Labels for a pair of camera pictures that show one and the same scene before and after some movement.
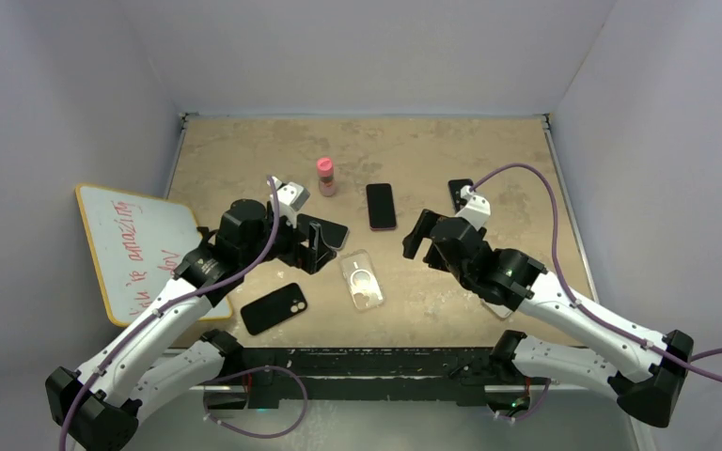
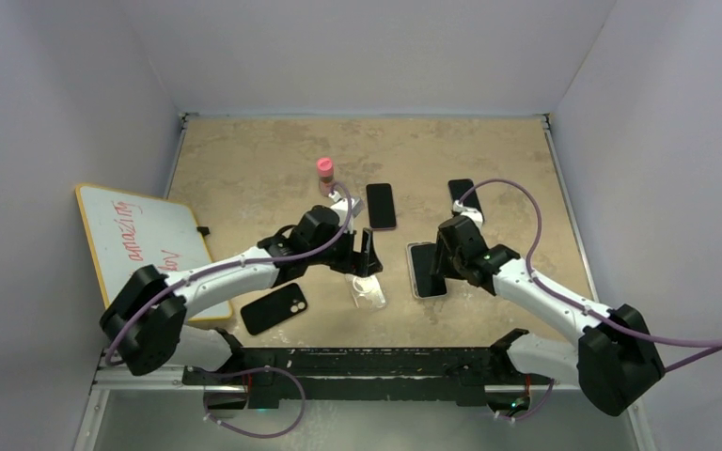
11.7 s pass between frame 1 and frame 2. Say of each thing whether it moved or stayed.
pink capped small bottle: stayed
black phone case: stayed
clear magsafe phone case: stayed
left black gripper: moved
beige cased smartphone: moved
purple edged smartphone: stayed
